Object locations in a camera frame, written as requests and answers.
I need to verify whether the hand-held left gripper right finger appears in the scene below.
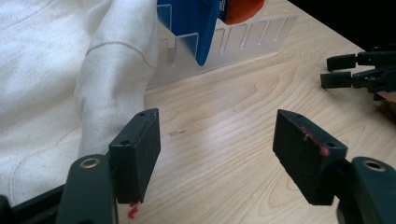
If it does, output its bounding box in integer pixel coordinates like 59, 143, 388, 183
272, 108, 349, 206

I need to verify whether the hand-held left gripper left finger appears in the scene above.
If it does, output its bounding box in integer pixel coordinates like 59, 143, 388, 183
108, 107, 163, 205

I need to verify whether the clear acrylic slotted rack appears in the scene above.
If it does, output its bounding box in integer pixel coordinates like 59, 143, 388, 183
145, 4, 299, 91

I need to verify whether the white cloth bag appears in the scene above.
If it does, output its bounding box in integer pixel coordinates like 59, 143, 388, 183
0, 0, 161, 207

